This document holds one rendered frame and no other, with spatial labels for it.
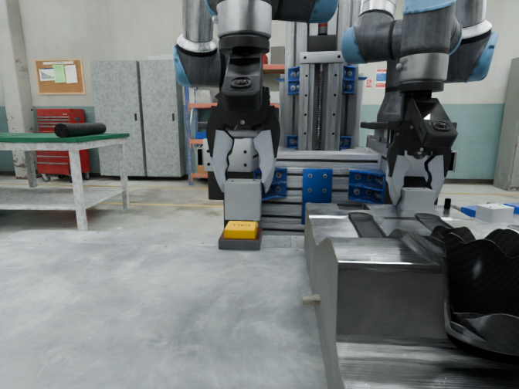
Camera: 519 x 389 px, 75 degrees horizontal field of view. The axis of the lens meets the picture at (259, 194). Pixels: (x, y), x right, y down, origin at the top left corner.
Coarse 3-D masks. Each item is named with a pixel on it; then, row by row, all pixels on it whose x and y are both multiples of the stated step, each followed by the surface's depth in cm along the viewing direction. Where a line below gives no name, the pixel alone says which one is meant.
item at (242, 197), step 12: (228, 180) 49; (240, 180) 49; (252, 180) 49; (228, 192) 47; (240, 192) 47; (252, 192) 47; (228, 204) 48; (240, 204) 48; (252, 204) 48; (228, 216) 48; (240, 216) 48; (252, 216) 48
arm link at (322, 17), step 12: (288, 0) 54; (300, 0) 55; (312, 0) 55; (324, 0) 56; (336, 0) 56; (276, 12) 56; (288, 12) 56; (300, 12) 56; (312, 12) 56; (324, 12) 57
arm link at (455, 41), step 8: (400, 24) 65; (456, 24) 59; (392, 32) 65; (400, 32) 65; (456, 32) 60; (392, 40) 66; (400, 40) 65; (456, 40) 62; (392, 48) 66; (400, 48) 66; (456, 48) 66
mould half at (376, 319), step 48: (336, 240) 31; (384, 240) 31; (336, 288) 27; (384, 288) 27; (432, 288) 27; (336, 336) 27; (384, 336) 27; (432, 336) 27; (336, 384) 27; (384, 384) 24; (432, 384) 24; (480, 384) 24
